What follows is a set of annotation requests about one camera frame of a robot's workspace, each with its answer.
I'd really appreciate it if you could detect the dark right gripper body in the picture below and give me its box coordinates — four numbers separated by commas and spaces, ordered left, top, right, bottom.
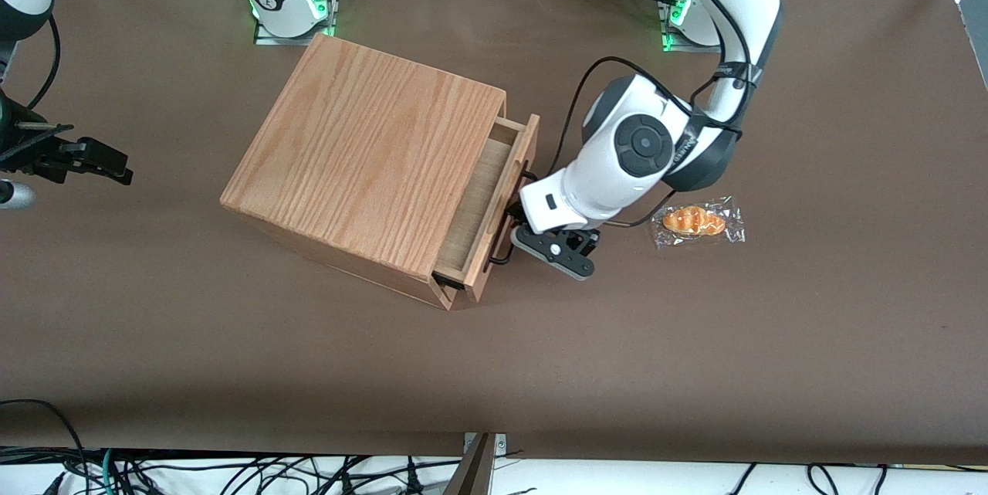
0, 90, 36, 175

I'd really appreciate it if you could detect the black metal drawer handle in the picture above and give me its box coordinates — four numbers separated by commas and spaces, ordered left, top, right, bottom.
482, 162, 540, 273

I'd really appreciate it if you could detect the oak wooden drawer cabinet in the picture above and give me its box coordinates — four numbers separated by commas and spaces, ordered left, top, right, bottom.
220, 32, 508, 312

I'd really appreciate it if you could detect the brown table cover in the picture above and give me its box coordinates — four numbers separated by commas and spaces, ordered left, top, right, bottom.
0, 0, 988, 466

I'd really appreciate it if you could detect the bread roll in clear wrapper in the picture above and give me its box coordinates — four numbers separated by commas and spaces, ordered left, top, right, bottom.
648, 195, 746, 250

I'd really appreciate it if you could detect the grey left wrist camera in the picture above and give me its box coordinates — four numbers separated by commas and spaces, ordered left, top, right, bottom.
512, 223, 598, 282

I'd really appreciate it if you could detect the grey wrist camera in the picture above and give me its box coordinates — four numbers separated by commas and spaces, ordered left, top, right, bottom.
512, 223, 598, 282
0, 180, 36, 211

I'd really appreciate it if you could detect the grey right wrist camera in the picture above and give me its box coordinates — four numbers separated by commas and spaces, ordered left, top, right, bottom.
0, 180, 36, 211

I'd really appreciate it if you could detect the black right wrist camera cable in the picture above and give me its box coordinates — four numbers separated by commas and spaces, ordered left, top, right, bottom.
27, 12, 63, 111

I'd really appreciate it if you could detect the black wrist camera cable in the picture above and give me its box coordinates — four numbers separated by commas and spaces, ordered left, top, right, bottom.
544, 0, 756, 230
27, 12, 63, 111

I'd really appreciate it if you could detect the black left wrist camera cable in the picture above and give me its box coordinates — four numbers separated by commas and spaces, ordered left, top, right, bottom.
544, 0, 756, 230

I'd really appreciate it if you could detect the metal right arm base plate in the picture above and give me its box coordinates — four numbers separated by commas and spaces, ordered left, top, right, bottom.
253, 16, 338, 46

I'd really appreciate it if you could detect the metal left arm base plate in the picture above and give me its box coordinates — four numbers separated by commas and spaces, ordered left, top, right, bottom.
661, 30, 722, 54

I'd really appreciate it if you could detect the metal edge bracket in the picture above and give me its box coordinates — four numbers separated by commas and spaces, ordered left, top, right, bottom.
463, 432, 508, 474

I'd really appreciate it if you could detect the black looped floor cable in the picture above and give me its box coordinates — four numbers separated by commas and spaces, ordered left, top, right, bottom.
0, 398, 87, 480

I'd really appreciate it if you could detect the black cable tangle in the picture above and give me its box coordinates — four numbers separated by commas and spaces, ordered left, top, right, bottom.
116, 453, 464, 495

